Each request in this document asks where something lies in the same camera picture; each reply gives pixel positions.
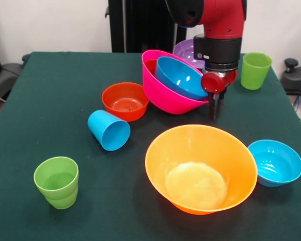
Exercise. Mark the green cup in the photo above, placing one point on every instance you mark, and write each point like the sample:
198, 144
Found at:
254, 72
56, 190

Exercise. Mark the small light blue bowl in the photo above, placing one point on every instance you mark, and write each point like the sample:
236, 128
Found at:
276, 163

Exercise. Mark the large orange bowl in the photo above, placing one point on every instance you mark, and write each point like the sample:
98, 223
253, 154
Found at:
199, 180

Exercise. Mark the large red bowl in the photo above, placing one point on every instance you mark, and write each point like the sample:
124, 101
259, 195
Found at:
150, 66

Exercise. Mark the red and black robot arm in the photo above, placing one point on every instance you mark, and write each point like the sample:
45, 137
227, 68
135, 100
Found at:
220, 25

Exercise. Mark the purple bowl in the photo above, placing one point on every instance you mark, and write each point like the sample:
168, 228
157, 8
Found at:
184, 51

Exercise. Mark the large pink bowl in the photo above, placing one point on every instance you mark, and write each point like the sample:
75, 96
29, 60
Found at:
165, 100

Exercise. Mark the dark green table cloth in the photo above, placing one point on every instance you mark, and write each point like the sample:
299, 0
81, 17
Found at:
65, 100

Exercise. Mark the small red bowl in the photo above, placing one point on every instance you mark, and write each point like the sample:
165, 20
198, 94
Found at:
125, 100

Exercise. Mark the medium blue bowl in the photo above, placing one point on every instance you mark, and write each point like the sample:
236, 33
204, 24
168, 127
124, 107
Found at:
180, 77

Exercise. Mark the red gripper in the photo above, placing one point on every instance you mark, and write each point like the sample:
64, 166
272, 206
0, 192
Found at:
214, 82

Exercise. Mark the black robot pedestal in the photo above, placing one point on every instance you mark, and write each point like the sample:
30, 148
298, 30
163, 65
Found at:
145, 25

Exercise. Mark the black office chair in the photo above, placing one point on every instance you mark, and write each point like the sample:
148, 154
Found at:
2, 75

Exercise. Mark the blue cup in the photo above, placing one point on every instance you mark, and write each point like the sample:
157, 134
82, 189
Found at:
110, 133

